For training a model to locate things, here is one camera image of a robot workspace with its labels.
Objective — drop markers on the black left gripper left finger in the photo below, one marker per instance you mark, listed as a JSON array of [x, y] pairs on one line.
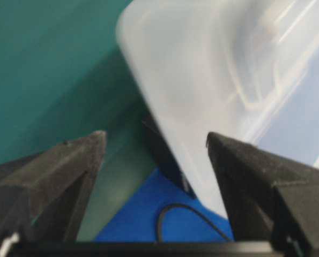
[[44, 196]]

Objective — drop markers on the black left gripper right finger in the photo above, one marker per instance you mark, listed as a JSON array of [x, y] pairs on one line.
[[267, 197]]

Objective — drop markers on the translucent plastic tool box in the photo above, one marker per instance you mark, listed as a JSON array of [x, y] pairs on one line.
[[248, 70]]

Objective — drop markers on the black tool box latch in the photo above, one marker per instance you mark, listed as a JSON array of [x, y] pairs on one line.
[[163, 156]]

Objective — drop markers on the blue surface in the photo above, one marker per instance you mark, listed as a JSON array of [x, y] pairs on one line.
[[136, 220]]

